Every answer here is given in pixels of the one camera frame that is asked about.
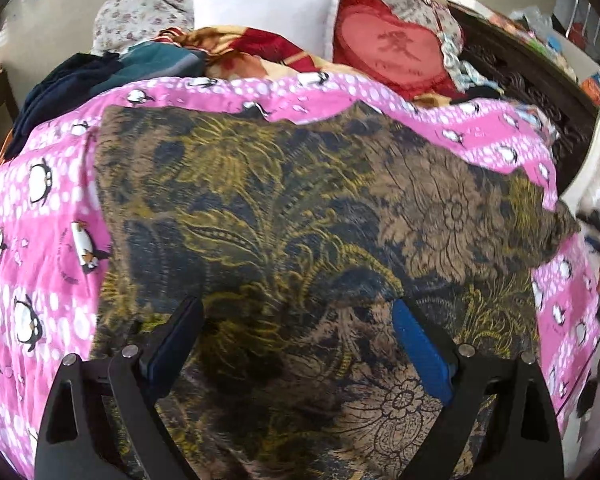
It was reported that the pink penguin print blanket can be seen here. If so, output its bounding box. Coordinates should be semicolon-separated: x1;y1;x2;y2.
0;71;600;480

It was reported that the light blue lace cloth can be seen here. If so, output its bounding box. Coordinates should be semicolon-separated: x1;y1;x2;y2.
439;30;488;88

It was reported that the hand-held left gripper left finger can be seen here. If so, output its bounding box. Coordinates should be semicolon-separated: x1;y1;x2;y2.
34;296;205;480

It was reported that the teal striped cloth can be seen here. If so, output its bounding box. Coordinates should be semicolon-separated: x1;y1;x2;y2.
114;41;210;84

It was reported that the white pillow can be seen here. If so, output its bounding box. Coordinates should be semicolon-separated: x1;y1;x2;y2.
192;0;341;62

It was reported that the red and yellow blanket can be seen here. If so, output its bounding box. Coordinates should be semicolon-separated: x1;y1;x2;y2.
156;26;342;82

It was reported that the grey floral quilt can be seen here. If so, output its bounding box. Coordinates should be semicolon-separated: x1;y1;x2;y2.
92;0;465;57

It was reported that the dark navy cloth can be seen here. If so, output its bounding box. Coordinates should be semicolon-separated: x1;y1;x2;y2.
6;51;132;162

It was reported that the dark carved wooden headboard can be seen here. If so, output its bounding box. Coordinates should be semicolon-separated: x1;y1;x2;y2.
447;2;600;162

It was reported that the brown floral patterned garment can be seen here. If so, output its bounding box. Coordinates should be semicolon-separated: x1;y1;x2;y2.
87;101;582;480

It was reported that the cream padded chair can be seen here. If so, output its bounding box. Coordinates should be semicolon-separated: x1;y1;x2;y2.
559;104;600;222

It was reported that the red heart-shaped cushion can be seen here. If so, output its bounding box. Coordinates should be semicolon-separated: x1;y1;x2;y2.
332;0;465;100

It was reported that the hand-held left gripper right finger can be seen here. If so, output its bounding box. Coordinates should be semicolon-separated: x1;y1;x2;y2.
391;296;566;480

